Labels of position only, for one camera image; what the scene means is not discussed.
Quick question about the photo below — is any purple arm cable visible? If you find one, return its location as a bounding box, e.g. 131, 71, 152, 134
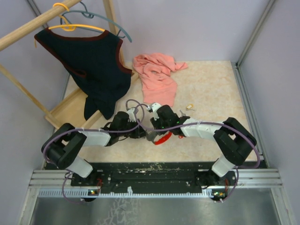
135, 103, 261, 203
43, 99, 141, 205

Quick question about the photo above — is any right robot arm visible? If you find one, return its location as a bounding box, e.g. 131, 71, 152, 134
149, 103, 257, 186

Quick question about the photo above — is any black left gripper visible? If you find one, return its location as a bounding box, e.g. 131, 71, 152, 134
119, 119, 148, 139

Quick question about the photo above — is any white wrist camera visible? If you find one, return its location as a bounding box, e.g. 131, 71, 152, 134
147, 103, 162, 120
127, 107, 138, 122

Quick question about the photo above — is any grey-blue clothes hanger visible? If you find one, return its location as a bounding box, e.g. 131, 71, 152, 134
60, 0, 133, 43

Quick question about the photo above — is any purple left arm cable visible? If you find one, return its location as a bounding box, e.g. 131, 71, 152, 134
43, 99, 141, 205

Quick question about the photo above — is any wooden clothes rack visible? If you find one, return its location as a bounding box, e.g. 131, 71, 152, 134
0, 0, 139, 141

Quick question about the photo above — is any dark navy vest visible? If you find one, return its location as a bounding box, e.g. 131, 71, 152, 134
34, 29, 132, 120

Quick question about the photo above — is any pink cloth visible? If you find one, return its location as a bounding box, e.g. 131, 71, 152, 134
132, 53, 188, 106

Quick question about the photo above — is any yellow clothes hanger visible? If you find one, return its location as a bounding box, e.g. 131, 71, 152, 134
34, 2, 106, 49

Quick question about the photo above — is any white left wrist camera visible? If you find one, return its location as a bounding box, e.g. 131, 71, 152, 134
127, 107, 138, 122

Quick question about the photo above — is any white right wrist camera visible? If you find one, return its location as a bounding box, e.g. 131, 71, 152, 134
147, 103, 162, 120

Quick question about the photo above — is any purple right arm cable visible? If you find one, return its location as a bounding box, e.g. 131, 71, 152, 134
135, 103, 261, 203

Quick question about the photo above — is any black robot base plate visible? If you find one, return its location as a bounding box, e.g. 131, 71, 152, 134
71, 162, 236, 194

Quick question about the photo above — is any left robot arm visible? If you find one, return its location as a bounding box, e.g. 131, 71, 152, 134
41, 111, 147, 186

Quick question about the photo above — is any yellow key tag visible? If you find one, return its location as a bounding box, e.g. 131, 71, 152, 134
186, 104, 194, 111

